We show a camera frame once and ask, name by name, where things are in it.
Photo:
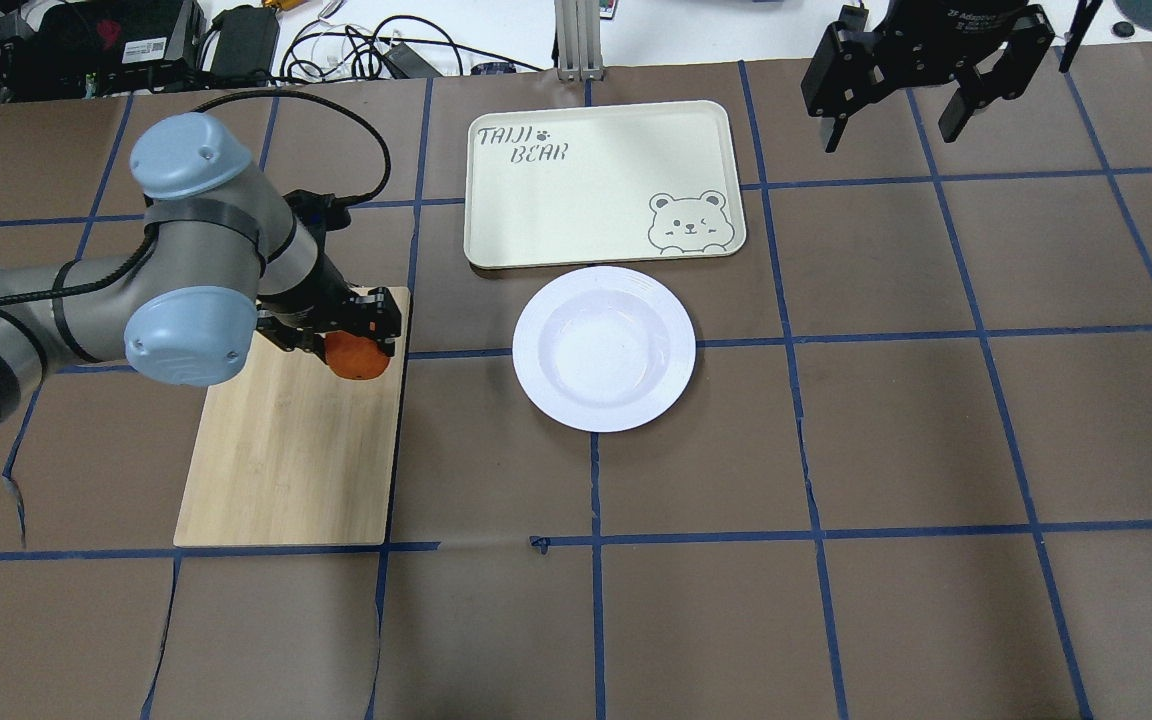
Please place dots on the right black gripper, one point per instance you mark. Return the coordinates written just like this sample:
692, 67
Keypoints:
946, 38

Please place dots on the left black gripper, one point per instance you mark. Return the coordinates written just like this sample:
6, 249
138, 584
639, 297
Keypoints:
333, 300

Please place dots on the orange fruit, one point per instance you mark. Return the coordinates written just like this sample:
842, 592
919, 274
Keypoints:
353, 357

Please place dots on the white round plate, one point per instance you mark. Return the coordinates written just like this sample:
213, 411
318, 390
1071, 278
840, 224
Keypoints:
604, 349

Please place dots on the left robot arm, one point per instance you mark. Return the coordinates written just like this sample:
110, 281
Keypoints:
224, 258

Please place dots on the cream bear tray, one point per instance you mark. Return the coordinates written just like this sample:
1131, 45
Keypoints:
617, 184

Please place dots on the wooden cutting board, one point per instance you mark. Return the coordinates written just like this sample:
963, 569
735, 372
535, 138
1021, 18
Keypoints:
289, 454

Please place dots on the black power adapter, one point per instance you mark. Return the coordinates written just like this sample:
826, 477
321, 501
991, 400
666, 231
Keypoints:
245, 46

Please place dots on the black computer box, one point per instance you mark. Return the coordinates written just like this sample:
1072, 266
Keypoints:
59, 50

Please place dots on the aluminium frame post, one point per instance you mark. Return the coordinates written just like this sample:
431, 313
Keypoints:
578, 49

